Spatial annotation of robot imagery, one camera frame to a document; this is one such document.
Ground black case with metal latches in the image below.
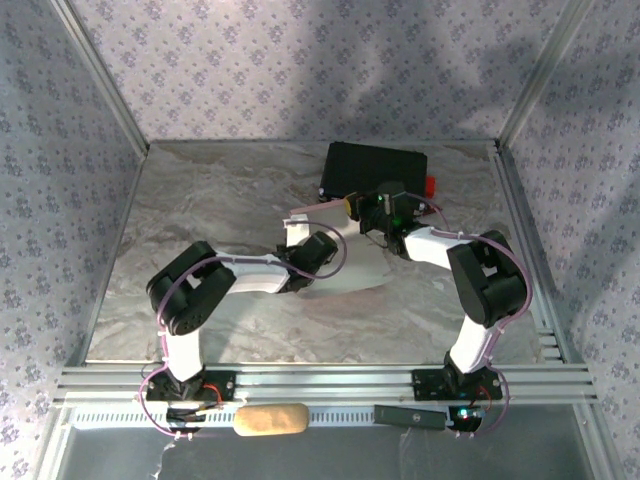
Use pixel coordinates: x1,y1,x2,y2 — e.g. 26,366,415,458
319,141,430,201

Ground tan oval pad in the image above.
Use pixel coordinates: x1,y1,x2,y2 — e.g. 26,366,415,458
233,402,310,438

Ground black flat device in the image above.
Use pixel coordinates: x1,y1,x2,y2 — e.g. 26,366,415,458
373,403,448,431

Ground black connector block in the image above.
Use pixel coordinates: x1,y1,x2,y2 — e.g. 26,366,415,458
166,408,222,424

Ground circuit board with lights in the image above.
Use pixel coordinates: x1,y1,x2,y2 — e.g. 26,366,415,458
446,405,489,432

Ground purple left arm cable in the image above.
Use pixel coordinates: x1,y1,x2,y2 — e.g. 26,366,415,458
137,221,348,442

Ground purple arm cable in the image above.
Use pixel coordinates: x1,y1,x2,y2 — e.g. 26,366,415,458
407,192,532,441
137,221,348,442

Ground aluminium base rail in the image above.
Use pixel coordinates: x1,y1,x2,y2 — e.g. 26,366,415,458
53,363,599,407

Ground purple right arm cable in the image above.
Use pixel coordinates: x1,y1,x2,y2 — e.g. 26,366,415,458
407,192,532,441

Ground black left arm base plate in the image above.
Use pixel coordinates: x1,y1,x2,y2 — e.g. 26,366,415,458
144,368,236,404

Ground white slotted cable duct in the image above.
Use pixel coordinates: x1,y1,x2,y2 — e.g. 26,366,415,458
72,405,454,432

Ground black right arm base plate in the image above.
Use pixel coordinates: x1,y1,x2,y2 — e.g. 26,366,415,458
410,368,504,401

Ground aluminium corner post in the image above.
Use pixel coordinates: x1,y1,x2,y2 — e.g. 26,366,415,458
49,0,151,155
497,0,597,147

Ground aluminium frame bar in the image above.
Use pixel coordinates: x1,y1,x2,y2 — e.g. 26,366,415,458
35,407,76,480
573,404,619,480

